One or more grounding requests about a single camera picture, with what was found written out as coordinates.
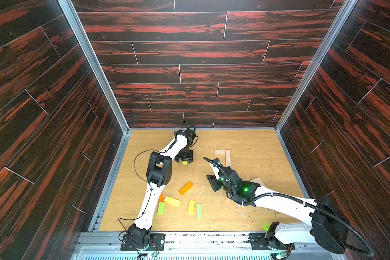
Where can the light green block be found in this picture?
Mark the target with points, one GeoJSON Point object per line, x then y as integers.
{"type": "Point", "coordinates": [199, 211]}
{"type": "Point", "coordinates": [161, 208]}

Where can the light green block right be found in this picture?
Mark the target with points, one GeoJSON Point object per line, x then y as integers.
{"type": "Point", "coordinates": [199, 211]}

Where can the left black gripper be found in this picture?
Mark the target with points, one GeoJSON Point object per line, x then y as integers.
{"type": "Point", "coordinates": [190, 158]}

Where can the front aluminium rail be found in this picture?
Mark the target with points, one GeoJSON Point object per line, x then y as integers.
{"type": "Point", "coordinates": [223, 245]}

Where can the dark orange block left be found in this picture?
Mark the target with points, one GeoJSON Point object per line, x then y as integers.
{"type": "Point", "coordinates": [161, 198]}

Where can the yellow block small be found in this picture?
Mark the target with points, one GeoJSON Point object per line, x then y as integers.
{"type": "Point", "coordinates": [191, 206]}

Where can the yellow block lying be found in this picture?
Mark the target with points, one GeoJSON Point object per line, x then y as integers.
{"type": "Point", "coordinates": [172, 201]}

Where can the orange block centre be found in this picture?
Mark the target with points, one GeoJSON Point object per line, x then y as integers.
{"type": "Point", "coordinates": [185, 188]}

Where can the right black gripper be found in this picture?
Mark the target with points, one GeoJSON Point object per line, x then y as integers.
{"type": "Point", "coordinates": [214, 181]}

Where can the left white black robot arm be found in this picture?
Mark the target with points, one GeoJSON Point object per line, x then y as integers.
{"type": "Point", "coordinates": [158, 175]}

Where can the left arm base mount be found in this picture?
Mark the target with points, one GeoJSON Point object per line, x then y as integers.
{"type": "Point", "coordinates": [148, 242]}

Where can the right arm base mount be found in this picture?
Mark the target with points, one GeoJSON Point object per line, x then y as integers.
{"type": "Point", "coordinates": [263, 242]}

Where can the light green block left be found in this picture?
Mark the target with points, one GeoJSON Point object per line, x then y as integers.
{"type": "Point", "coordinates": [161, 208]}

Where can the natural wood block long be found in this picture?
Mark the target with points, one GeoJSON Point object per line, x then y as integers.
{"type": "Point", "coordinates": [228, 157]}

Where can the natural wood block printed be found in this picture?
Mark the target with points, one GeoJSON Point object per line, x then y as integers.
{"type": "Point", "coordinates": [219, 151]}

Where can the natural wood block angled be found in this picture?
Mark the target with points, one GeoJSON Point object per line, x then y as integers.
{"type": "Point", "coordinates": [258, 181]}

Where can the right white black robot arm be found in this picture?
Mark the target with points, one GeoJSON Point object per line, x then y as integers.
{"type": "Point", "coordinates": [320, 221]}

